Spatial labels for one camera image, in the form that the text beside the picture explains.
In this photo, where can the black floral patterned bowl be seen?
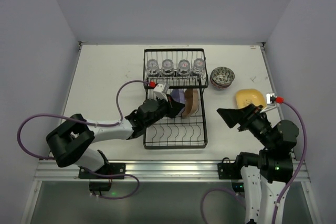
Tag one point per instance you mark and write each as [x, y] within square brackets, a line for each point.
[223, 75]

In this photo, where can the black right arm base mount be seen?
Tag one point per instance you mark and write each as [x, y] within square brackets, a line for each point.
[228, 169]

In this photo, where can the yellow textured bowl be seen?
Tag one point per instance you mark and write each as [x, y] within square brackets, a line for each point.
[245, 97]

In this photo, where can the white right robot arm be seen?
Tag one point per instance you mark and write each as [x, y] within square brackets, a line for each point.
[267, 174]

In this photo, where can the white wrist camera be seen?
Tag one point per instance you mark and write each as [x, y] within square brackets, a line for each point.
[160, 91]
[270, 102]

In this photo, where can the clear drinking glass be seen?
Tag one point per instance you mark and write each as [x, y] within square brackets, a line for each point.
[152, 68]
[167, 69]
[198, 67]
[183, 68]

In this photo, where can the black wire dish rack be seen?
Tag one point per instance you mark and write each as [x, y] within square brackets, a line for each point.
[178, 132]

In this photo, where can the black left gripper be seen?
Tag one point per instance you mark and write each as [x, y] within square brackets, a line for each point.
[167, 106]

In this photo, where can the aluminium mounting rail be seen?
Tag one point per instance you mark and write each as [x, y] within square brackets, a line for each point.
[145, 171]

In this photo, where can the purple textured bowl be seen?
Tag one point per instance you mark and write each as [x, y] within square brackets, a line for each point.
[178, 96]

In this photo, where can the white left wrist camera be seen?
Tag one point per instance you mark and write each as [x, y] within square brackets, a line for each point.
[160, 91]

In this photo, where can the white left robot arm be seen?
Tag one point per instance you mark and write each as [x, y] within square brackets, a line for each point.
[70, 141]

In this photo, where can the brown textured bowl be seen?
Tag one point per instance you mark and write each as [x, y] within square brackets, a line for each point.
[191, 102]

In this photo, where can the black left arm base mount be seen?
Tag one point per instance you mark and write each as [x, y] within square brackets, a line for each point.
[107, 172]

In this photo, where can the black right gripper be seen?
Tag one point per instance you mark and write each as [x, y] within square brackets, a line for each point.
[250, 116]

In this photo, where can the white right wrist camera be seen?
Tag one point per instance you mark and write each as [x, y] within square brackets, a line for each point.
[270, 102]

